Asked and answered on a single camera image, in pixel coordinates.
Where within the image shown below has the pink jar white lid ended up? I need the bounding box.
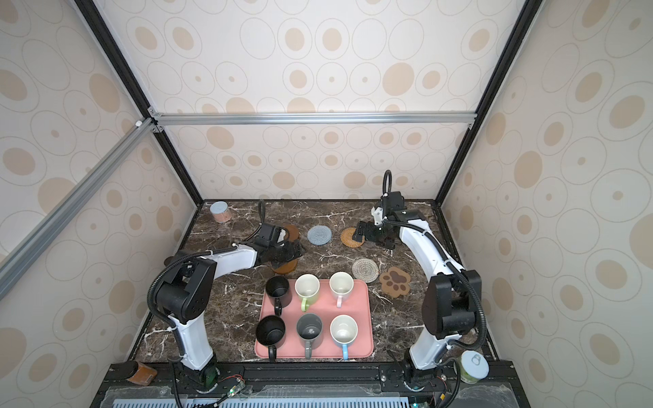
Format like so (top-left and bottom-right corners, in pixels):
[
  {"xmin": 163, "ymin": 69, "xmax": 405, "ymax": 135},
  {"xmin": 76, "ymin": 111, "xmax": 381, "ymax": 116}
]
[{"xmin": 209, "ymin": 202, "xmax": 232, "ymax": 224}]

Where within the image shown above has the grey mug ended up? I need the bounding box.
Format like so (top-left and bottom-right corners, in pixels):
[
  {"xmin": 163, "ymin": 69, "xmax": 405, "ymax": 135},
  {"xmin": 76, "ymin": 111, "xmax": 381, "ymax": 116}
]
[{"xmin": 296, "ymin": 313, "xmax": 323, "ymax": 360}]

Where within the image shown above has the horizontal aluminium bar rear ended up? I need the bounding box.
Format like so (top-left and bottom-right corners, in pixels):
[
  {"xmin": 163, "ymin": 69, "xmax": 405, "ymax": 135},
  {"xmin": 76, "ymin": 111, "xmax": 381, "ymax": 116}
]
[{"xmin": 153, "ymin": 110, "xmax": 477, "ymax": 126}]

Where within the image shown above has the black mug front left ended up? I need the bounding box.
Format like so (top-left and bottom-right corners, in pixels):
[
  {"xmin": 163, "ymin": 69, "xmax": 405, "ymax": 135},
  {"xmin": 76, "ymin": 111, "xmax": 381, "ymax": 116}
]
[{"xmin": 255, "ymin": 315, "xmax": 286, "ymax": 362}]

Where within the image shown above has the grey felt round coaster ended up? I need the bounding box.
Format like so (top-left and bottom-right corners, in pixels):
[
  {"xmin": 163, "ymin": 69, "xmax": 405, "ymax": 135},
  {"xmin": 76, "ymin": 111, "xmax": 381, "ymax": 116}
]
[{"xmin": 307, "ymin": 225, "xmax": 333, "ymax": 246}]

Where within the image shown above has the cork paw print coaster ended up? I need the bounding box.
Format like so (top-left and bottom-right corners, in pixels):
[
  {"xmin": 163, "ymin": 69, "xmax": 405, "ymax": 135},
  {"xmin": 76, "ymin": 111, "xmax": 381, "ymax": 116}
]
[{"xmin": 379, "ymin": 267, "xmax": 412, "ymax": 299}]

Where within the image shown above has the white woven round coaster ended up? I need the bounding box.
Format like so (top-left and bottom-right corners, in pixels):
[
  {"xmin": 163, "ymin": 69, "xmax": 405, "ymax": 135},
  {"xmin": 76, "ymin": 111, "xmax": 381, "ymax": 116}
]
[{"xmin": 351, "ymin": 258, "xmax": 379, "ymax": 284}]

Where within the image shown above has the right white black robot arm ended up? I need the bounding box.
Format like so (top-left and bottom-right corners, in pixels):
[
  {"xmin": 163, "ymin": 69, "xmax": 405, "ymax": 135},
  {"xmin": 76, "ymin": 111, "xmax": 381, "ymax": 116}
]
[{"xmin": 353, "ymin": 218, "xmax": 487, "ymax": 389}]

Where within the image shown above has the brown block on rail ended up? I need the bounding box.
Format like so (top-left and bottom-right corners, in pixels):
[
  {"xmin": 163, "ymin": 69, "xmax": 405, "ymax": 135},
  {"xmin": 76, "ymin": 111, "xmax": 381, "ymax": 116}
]
[{"xmin": 126, "ymin": 360, "xmax": 158, "ymax": 387}]

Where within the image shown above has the blue handled white mug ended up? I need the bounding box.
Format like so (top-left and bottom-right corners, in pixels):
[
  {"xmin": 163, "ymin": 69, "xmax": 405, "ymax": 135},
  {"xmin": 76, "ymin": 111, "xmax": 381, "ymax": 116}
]
[{"xmin": 330, "ymin": 314, "xmax": 359, "ymax": 360}]

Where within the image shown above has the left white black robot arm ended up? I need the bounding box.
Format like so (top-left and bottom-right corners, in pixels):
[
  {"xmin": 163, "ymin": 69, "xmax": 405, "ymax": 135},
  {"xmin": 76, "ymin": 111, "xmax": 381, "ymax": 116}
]
[{"xmin": 146, "ymin": 240, "xmax": 306, "ymax": 388}]

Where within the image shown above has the light brown wooden coaster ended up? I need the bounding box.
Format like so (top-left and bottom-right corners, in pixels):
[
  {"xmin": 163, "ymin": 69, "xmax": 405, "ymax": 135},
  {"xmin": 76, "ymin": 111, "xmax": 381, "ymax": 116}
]
[{"xmin": 273, "ymin": 259, "xmax": 299, "ymax": 275}]

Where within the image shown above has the diagonal aluminium bar left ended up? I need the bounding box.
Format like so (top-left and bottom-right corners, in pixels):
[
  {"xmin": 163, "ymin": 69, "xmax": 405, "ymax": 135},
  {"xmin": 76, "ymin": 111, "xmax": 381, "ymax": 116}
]
[{"xmin": 1, "ymin": 117, "xmax": 154, "ymax": 298}]

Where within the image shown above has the pink handled white mug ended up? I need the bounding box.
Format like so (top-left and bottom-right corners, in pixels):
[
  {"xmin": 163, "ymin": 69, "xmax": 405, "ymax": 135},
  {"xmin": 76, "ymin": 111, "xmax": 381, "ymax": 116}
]
[{"xmin": 329, "ymin": 271, "xmax": 355, "ymax": 309}]

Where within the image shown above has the green handled white mug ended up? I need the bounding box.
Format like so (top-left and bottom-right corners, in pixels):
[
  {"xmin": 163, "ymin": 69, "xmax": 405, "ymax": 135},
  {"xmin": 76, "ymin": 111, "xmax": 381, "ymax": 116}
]
[{"xmin": 295, "ymin": 274, "xmax": 321, "ymax": 312}]

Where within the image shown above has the black mug rear left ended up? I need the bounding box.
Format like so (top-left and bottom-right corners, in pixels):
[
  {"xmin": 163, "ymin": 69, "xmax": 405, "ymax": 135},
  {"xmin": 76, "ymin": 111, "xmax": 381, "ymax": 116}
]
[{"xmin": 265, "ymin": 275, "xmax": 292, "ymax": 316}]

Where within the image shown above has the dark brown wooden coaster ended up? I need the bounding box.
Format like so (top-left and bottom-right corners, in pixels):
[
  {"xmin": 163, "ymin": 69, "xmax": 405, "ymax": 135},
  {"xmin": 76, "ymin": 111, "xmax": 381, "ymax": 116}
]
[{"xmin": 283, "ymin": 224, "xmax": 300, "ymax": 241}]

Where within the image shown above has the black mug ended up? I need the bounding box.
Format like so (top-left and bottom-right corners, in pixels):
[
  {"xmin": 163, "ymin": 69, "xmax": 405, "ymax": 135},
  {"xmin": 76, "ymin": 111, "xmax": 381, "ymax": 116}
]
[
  {"xmin": 265, "ymin": 275, "xmax": 292, "ymax": 316},
  {"xmin": 255, "ymin": 315, "xmax": 286, "ymax": 362}
]

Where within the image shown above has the woven rattan round coaster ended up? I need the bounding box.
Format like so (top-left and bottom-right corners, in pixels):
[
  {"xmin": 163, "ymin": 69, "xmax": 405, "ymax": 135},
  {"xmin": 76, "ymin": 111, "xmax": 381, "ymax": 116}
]
[{"xmin": 340, "ymin": 227, "xmax": 365, "ymax": 248}]

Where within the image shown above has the pink rectangular tray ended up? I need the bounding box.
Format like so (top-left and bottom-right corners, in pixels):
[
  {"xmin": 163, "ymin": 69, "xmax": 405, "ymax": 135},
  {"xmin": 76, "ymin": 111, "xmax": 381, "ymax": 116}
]
[{"xmin": 253, "ymin": 278, "xmax": 375, "ymax": 360}]

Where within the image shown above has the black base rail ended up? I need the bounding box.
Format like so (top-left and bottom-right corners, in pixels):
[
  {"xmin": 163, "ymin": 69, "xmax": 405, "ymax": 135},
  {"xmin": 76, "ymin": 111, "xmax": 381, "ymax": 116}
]
[{"xmin": 91, "ymin": 361, "xmax": 530, "ymax": 407}]

